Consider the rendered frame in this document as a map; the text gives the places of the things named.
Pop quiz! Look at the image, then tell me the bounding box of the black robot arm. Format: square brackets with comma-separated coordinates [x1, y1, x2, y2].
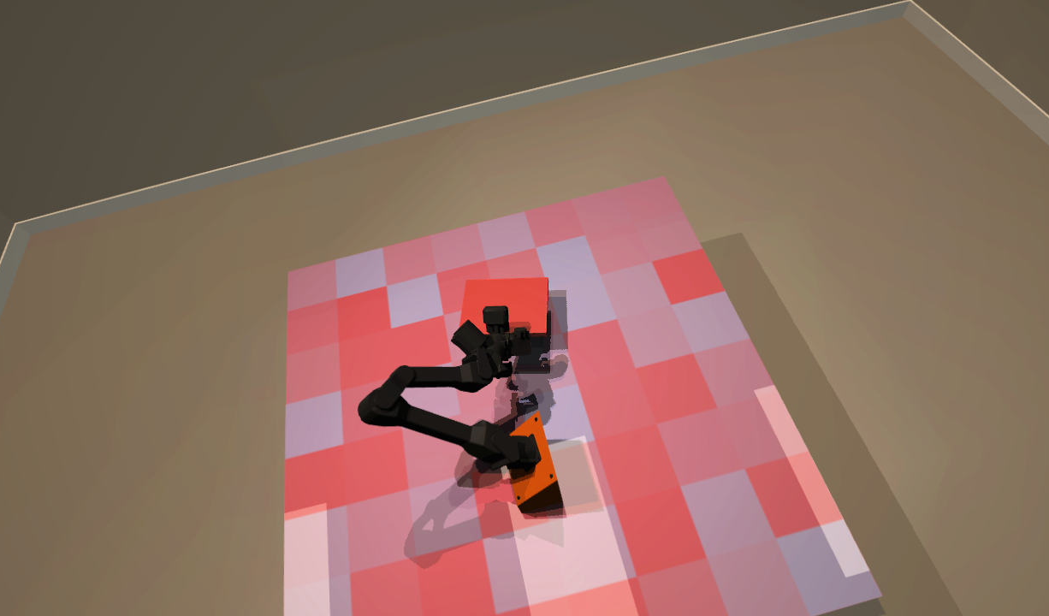
[358, 319, 542, 471]

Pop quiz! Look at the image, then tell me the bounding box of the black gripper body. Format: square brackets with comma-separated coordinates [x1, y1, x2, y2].
[483, 305, 513, 377]

